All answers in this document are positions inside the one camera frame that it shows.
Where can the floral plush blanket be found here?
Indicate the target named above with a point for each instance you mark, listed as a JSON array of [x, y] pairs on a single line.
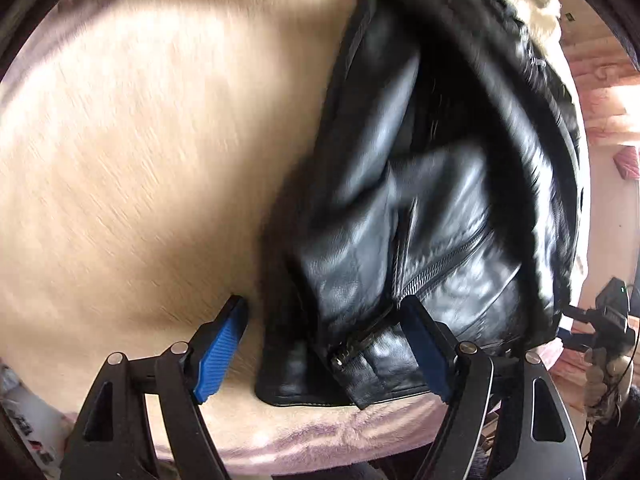
[[125, 160]]

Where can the person's right hand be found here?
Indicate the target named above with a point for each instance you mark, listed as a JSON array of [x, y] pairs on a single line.
[[605, 385]]

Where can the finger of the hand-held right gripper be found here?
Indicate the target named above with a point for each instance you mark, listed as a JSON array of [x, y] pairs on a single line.
[[580, 314], [575, 341]]

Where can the black leather jacket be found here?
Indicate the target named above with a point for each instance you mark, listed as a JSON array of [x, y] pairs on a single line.
[[400, 185]]

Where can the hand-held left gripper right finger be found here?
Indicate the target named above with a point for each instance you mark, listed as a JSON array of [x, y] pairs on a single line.
[[425, 355]]

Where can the white fleece garment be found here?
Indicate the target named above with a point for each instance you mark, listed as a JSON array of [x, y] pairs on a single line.
[[530, 0]]

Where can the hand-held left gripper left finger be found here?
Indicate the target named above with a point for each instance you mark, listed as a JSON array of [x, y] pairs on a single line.
[[220, 355]]

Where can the white printed bag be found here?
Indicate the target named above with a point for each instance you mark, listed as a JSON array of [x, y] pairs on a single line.
[[30, 410]]

